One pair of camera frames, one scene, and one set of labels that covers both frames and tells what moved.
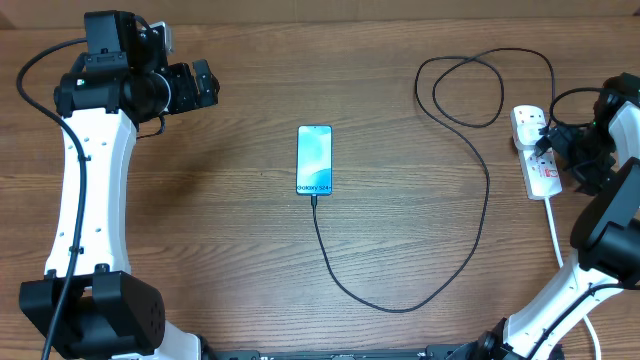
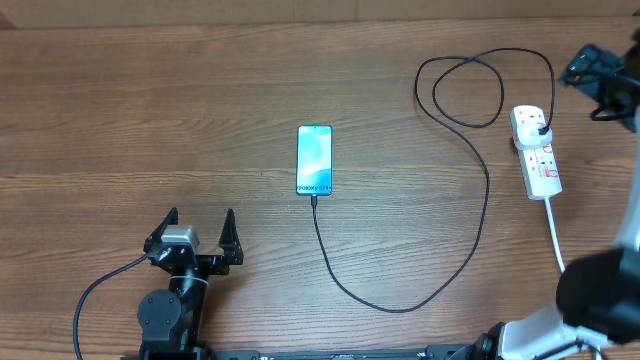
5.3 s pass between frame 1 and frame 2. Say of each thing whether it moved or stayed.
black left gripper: moved
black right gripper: moved
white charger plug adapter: stayed
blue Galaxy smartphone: stayed
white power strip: stayed
